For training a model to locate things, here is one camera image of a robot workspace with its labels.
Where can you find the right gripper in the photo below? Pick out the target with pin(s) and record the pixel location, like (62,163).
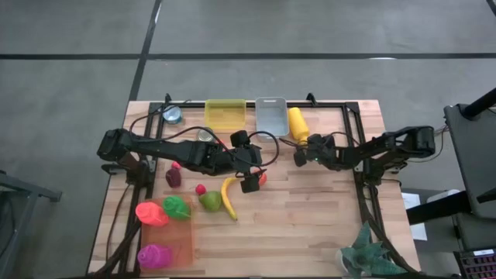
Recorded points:
(329,155)

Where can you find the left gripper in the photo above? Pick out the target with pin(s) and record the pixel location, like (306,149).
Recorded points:
(224,159)

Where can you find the orange toy fruit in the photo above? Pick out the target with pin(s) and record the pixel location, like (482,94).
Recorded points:
(263,179)

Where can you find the yellow plastic squeeze bottle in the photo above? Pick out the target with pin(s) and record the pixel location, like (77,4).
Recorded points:
(298,124)

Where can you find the yellow toy banana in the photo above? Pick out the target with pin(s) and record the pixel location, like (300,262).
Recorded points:
(228,203)

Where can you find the green toy pear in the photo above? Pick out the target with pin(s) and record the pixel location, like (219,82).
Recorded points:
(210,201)

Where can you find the green plastic squeeze bottle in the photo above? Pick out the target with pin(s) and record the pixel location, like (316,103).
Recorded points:
(176,208)

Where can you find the orange plastic squeeze bottle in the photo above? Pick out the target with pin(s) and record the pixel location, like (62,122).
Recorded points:
(151,214)

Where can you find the pink plastic squeeze bottle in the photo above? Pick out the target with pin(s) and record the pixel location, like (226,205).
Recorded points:
(154,256)

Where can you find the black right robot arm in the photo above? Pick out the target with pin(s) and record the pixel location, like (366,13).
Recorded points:
(387,145)

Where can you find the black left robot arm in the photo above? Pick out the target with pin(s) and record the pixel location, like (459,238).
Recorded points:
(155,147)

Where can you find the silver tin can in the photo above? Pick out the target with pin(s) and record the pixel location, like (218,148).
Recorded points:
(204,135)

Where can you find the grey plastic bin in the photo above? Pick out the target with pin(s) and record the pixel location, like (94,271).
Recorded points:
(271,116)

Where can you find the translucent yellow plastic bin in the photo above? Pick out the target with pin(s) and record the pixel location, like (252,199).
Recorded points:
(224,114)

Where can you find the red toy strawberry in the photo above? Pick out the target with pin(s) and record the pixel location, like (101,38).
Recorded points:
(200,189)
(176,165)

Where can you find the dark purple toy grapes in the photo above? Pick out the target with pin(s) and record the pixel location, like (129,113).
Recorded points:
(173,178)

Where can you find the silver can with blue label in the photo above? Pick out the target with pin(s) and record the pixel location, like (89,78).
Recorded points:
(172,115)

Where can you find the translucent orange plastic tray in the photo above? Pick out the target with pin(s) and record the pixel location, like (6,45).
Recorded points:
(178,236)

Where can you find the white paper sheet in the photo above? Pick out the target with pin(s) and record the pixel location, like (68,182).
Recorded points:
(410,201)

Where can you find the green artificial succulent plant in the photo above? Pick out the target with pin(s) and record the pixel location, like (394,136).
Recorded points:
(368,255)

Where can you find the dark grey cart panel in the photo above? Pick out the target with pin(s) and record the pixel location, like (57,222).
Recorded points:
(476,162)

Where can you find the black pole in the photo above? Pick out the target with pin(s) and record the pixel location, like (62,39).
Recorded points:
(480,104)

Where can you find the backlit keyboard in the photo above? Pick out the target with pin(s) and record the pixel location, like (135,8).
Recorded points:
(478,265)

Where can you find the grey metal stand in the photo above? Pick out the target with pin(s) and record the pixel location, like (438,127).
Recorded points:
(38,191)

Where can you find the silver frame bracket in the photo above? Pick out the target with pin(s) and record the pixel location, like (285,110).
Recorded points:
(151,166)
(359,166)

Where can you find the black metal table frame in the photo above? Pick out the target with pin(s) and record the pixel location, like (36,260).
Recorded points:
(353,106)

